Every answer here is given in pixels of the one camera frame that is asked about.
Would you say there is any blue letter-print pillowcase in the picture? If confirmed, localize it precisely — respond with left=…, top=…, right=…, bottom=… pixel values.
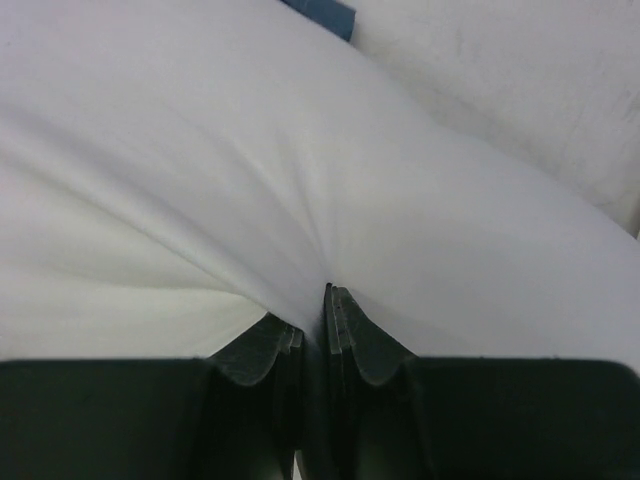
left=282, top=0, right=356, bottom=42

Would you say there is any white pillow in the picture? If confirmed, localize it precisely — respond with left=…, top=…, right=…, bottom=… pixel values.
left=1, top=1, right=639, bottom=367

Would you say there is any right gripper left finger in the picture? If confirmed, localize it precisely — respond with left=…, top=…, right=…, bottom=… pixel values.
left=1, top=315, right=304, bottom=479

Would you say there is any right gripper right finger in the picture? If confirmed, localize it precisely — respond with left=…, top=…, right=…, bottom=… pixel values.
left=323, top=285, right=639, bottom=479

